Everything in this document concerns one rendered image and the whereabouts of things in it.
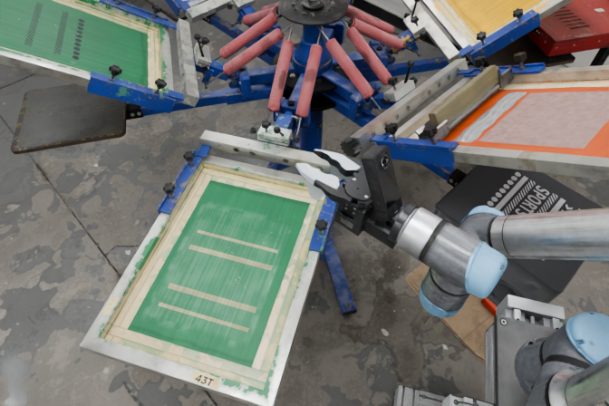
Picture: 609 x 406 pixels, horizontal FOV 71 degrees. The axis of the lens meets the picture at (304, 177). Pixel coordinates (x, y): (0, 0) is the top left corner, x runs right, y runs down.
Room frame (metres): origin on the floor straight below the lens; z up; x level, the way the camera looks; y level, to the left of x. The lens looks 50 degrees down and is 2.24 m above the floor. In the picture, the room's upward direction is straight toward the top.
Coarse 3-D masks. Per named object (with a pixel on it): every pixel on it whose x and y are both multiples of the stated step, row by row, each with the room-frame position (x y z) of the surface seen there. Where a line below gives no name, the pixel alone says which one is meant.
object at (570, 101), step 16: (496, 96) 1.23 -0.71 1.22; (528, 96) 1.15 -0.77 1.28; (544, 96) 1.12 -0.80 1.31; (560, 96) 1.09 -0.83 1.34; (576, 96) 1.06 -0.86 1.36; (592, 96) 1.03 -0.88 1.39; (608, 96) 1.00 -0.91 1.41; (480, 112) 1.14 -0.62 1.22; (512, 112) 1.07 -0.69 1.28; (528, 112) 1.04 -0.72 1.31; (544, 112) 1.01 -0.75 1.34; (560, 112) 0.98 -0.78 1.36; (576, 112) 0.95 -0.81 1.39; (592, 112) 0.93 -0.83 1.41; (608, 112) 0.91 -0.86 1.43
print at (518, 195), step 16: (512, 176) 1.07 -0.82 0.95; (496, 192) 0.99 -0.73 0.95; (512, 192) 0.99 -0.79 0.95; (528, 192) 0.99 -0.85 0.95; (544, 192) 0.99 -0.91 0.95; (512, 208) 0.92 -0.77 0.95; (528, 208) 0.92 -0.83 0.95; (544, 208) 0.92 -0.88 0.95; (560, 208) 0.92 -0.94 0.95; (576, 208) 0.92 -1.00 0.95
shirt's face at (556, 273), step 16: (480, 176) 1.07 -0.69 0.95; (496, 176) 1.07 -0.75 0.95; (528, 176) 1.07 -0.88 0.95; (544, 176) 1.07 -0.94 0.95; (448, 192) 0.99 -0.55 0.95; (464, 192) 0.99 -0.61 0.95; (480, 192) 0.99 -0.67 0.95; (560, 192) 0.99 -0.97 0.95; (576, 192) 0.99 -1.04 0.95; (448, 208) 0.92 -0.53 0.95; (464, 208) 0.92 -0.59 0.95; (592, 208) 0.92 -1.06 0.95; (544, 272) 0.66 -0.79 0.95; (560, 272) 0.66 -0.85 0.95; (560, 288) 0.60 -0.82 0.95
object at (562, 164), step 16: (464, 80) 1.41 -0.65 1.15; (512, 80) 1.31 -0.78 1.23; (528, 80) 1.27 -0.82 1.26; (544, 80) 1.23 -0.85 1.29; (560, 80) 1.20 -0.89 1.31; (576, 80) 1.17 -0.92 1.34; (592, 80) 1.14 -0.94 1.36; (448, 96) 1.30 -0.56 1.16; (400, 128) 1.14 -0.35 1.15; (416, 128) 1.14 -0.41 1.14; (464, 160) 0.84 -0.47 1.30; (480, 160) 0.81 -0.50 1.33; (496, 160) 0.78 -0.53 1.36; (512, 160) 0.76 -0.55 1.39; (528, 160) 0.73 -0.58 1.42; (544, 160) 0.71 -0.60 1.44; (560, 160) 0.69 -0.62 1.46; (576, 160) 0.68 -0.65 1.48; (592, 160) 0.66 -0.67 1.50; (608, 160) 0.65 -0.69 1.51; (576, 176) 0.65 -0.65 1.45; (592, 176) 0.64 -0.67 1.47; (608, 176) 0.62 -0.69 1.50
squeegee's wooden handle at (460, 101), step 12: (480, 72) 1.27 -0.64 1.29; (492, 72) 1.28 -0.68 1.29; (468, 84) 1.20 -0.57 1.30; (480, 84) 1.22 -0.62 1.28; (492, 84) 1.25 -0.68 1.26; (456, 96) 1.13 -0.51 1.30; (468, 96) 1.16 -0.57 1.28; (480, 96) 1.19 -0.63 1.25; (444, 108) 1.07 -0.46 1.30; (456, 108) 1.10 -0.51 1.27; (432, 120) 1.04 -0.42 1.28; (444, 120) 1.05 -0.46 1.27
